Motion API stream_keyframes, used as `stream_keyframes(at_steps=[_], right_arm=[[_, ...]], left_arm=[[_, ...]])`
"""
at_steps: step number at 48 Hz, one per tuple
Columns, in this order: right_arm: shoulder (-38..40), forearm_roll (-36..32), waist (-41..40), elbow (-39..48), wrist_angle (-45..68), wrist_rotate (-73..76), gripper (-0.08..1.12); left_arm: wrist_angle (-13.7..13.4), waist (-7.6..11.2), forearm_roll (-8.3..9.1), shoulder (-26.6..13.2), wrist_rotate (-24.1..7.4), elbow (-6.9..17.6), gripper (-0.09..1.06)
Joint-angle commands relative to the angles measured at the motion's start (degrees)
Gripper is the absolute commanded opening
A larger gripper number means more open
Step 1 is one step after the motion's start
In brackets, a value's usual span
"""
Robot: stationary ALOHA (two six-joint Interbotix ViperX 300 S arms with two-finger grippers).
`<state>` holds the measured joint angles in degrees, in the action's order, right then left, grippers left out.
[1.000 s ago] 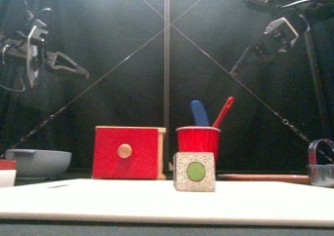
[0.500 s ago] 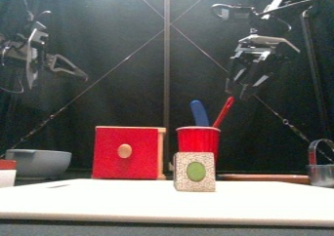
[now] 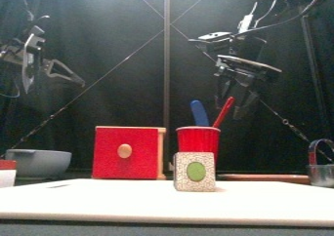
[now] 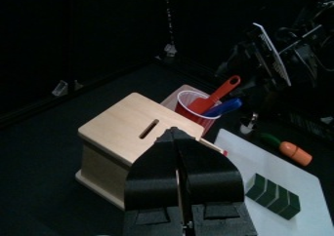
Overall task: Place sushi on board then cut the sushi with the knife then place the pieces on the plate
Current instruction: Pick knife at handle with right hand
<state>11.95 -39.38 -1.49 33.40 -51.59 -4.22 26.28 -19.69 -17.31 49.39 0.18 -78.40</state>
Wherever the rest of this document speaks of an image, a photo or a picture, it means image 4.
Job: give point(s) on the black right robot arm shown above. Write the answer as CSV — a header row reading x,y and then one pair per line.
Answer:
x,y
287,51

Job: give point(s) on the white cutting board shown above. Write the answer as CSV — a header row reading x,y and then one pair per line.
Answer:
x,y
278,178

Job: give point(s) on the red plastic cup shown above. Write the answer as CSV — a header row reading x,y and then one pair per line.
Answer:
x,y
191,111

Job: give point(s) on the wooden box with slot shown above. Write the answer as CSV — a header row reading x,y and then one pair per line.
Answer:
x,y
129,139

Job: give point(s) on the orange toy carrot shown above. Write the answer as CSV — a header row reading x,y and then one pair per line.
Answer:
x,y
291,150

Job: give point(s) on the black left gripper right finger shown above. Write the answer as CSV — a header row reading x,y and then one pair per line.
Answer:
x,y
212,175

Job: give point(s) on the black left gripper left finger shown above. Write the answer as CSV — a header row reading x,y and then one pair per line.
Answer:
x,y
149,175

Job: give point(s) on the red toy spatula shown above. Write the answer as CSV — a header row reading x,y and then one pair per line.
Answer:
x,y
215,95

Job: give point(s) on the toy knife silver blade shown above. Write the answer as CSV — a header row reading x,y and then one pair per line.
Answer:
x,y
248,124

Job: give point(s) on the white frame corner bracket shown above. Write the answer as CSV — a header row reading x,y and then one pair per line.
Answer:
x,y
60,88
169,49

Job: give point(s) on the green toy sushi roll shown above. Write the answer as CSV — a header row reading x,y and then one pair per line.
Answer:
x,y
272,196

